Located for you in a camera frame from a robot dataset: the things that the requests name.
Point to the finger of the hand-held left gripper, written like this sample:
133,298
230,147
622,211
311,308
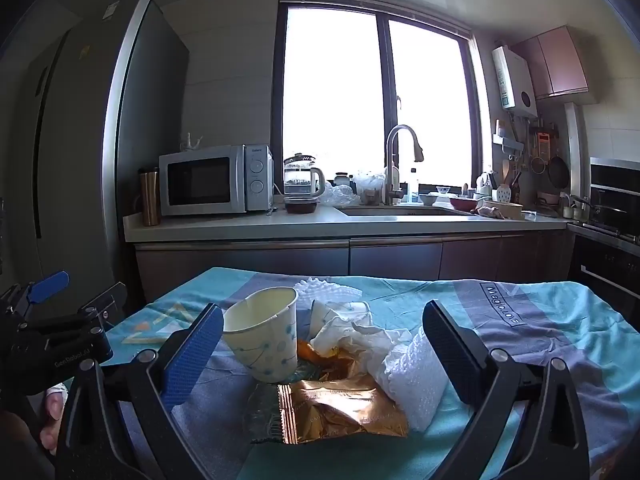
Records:
107,305
47,285

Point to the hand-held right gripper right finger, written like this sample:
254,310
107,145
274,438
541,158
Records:
450,355

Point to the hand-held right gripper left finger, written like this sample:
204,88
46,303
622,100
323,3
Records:
192,355

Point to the orange peel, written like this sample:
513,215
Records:
307,350

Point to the gold snack wrapper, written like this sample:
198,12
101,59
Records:
330,405

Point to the white foam net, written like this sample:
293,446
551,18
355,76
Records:
415,385
325,287

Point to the person's left hand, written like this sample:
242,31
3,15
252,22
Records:
50,410

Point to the dotted white paper cup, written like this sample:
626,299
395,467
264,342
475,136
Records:
270,345

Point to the crumpled white tissue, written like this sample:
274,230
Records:
370,345

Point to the clear plastic wrapper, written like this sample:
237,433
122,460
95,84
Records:
257,410

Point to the teal printed tablecloth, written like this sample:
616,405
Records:
550,360

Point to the kitchen counter with cabinets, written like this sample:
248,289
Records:
250,260

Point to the copper thermos tumbler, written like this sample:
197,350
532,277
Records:
150,200

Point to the crumpled dotted paper cup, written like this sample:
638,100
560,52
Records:
325,315

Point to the red bowl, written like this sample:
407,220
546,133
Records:
465,203

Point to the kitchen sink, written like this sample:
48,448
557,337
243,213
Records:
400,211

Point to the grey refrigerator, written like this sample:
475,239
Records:
85,135

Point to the silver microwave oven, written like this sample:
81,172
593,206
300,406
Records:
200,180

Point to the beige dish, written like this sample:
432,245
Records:
505,209

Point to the small white bowl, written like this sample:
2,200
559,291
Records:
428,199

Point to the clear plastic bottle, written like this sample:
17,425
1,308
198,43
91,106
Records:
413,187

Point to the black integrated stove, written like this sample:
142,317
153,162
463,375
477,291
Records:
610,270

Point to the small white ornament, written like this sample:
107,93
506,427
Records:
192,142

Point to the dark red lidded container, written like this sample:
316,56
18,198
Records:
300,205

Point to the clear plastic bag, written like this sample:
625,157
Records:
340,192

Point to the steel kitchen faucet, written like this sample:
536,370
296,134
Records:
392,160

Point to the steel pan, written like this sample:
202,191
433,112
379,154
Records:
590,207

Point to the glass electric kettle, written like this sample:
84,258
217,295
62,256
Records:
300,180

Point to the black frying pan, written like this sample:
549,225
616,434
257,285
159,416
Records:
558,172

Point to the white water heater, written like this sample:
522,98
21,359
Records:
515,80

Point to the dark framed window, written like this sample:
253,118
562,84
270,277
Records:
330,85

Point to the wall utensil shelf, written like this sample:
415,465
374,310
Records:
507,142

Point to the pink wall cabinet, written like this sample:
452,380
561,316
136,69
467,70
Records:
555,65

